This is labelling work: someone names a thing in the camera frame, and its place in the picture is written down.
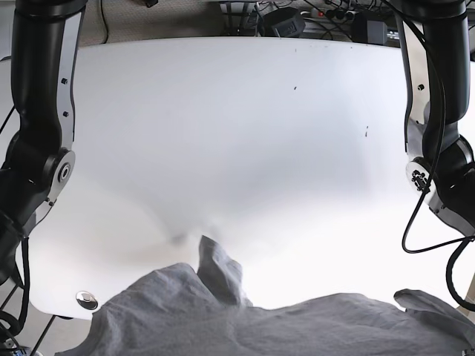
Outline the left silver table grommet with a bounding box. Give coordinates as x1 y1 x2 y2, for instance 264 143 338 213
76 291 99 311

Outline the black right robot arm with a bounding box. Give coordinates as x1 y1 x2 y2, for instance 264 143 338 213
1 1 87 343

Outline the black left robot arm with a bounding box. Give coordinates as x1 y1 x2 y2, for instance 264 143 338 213
387 1 474 311

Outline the black power adapter box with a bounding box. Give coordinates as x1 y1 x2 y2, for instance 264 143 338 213
351 13 388 45

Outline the grey printed T-shirt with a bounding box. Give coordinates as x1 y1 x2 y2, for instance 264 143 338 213
69 237 474 355

